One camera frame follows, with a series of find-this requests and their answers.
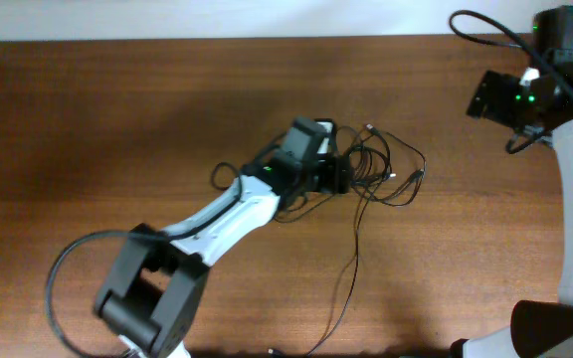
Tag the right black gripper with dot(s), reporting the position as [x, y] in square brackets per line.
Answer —
[483, 94]

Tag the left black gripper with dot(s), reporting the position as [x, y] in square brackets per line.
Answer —
[341, 174]

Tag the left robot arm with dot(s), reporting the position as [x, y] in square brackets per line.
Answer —
[152, 292]

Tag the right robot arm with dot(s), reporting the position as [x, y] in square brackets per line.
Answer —
[538, 107]

